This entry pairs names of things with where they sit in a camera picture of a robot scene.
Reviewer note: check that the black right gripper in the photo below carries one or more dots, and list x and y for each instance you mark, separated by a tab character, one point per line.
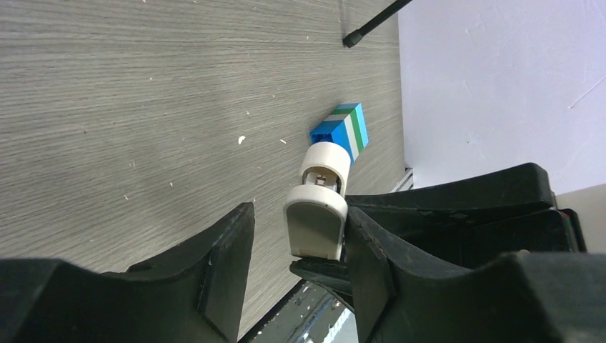
472	221

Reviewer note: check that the blue green white brick block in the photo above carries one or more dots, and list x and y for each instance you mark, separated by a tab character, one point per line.
346	127

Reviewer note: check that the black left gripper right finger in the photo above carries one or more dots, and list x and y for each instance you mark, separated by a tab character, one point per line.
403	294

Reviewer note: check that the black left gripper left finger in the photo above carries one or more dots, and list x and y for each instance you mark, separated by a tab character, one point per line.
192	292

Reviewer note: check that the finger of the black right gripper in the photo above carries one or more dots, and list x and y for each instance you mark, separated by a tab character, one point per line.
331	275

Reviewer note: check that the black music stand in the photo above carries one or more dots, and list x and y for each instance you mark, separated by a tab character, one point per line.
354	37

